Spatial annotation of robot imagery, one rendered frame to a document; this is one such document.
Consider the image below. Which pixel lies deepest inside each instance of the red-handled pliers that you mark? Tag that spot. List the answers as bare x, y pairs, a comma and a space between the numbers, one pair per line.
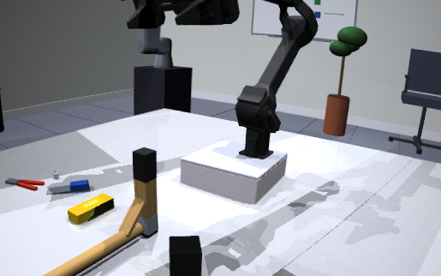
25, 183

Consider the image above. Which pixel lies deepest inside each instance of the long scraper with wooden handle and dark grey blade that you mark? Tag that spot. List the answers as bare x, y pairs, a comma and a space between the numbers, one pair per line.
141, 218

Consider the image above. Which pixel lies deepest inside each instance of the blue-handled scraper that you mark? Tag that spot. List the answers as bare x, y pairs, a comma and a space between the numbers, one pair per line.
74, 186

